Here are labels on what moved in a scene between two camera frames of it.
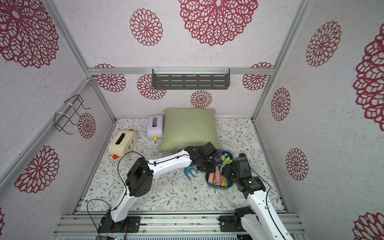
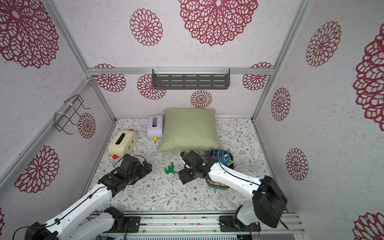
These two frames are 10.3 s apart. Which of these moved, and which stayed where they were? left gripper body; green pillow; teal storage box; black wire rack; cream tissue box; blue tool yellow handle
Moved: left gripper body; blue tool yellow handle
Stayed: green pillow; black wire rack; cream tissue box; teal storage box
